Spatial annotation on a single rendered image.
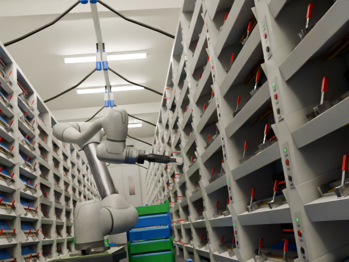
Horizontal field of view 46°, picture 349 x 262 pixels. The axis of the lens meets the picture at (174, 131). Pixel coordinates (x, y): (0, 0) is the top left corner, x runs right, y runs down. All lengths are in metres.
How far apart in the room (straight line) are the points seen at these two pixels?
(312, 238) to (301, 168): 0.18
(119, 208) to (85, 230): 0.25
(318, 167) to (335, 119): 0.24
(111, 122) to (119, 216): 0.56
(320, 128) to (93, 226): 1.53
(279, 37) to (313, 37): 0.24
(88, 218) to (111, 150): 0.39
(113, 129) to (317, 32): 1.33
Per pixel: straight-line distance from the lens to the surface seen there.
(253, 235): 1.80
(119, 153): 2.11
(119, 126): 2.08
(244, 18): 1.74
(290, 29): 1.24
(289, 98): 1.16
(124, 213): 2.38
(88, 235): 2.26
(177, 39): 3.17
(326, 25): 0.95
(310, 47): 1.02
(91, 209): 2.26
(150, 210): 2.80
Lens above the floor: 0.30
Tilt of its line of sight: 13 degrees up
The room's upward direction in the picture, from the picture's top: 7 degrees counter-clockwise
